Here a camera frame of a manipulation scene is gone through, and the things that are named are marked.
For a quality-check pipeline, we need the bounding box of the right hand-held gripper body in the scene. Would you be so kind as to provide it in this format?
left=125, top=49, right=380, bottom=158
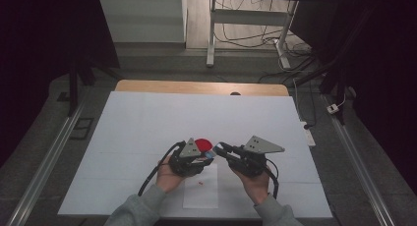
left=229, top=136, right=285, bottom=179

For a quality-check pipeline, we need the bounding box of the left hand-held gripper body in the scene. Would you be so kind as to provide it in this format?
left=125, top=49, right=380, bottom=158
left=168, top=138, right=206, bottom=178

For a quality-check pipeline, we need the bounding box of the red round ink pad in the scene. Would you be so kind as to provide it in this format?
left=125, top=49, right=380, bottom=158
left=194, top=138, right=214, bottom=153

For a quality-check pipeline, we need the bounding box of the person's right hand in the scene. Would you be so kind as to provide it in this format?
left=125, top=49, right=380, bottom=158
left=228, top=166, right=271, bottom=206

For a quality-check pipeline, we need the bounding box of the person's left hand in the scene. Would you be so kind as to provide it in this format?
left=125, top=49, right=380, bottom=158
left=154, top=154, right=187, bottom=195

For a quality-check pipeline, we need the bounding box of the white paper sheet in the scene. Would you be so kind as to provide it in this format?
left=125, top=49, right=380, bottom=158
left=182, top=162, right=219, bottom=210

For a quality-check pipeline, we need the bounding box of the white power strip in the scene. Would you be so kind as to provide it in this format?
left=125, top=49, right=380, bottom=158
left=300, top=121, right=317, bottom=147

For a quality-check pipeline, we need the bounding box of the white table cover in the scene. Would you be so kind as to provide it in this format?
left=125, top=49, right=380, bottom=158
left=58, top=90, right=333, bottom=219

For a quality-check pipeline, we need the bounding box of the black stand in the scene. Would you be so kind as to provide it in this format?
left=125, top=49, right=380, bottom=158
left=294, top=52, right=349, bottom=126
left=66, top=53, right=123, bottom=118

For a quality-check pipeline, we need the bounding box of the white cabinet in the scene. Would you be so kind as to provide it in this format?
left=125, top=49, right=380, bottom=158
left=97, top=0, right=189, bottom=44

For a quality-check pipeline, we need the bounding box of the dark curtain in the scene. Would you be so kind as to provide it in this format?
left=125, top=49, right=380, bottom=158
left=0, top=0, right=120, bottom=170
left=289, top=0, right=417, bottom=196

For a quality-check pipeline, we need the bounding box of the right hand-held gripper black cable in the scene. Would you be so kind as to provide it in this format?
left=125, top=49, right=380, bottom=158
left=264, top=157, right=280, bottom=200

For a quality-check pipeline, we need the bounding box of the hand-held gripper black cable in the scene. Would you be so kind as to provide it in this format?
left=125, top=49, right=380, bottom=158
left=264, top=157, right=280, bottom=200
left=137, top=141, right=187, bottom=198

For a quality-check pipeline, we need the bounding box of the left hand-held gripper black cable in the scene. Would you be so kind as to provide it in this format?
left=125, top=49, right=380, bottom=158
left=137, top=141, right=187, bottom=198

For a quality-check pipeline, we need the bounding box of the white adapter with cable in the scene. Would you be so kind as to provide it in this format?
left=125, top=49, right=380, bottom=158
left=326, top=92, right=348, bottom=116

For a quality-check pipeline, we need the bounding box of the metal floor rail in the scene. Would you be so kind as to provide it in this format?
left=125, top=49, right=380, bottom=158
left=323, top=94, right=397, bottom=226
left=6, top=87, right=90, bottom=226

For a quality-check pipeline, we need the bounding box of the tangle of black cables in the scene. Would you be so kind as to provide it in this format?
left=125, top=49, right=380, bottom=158
left=214, top=0, right=328, bottom=85

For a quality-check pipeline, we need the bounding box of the white desk frame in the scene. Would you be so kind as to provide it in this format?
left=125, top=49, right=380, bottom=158
left=206, top=0, right=300, bottom=70

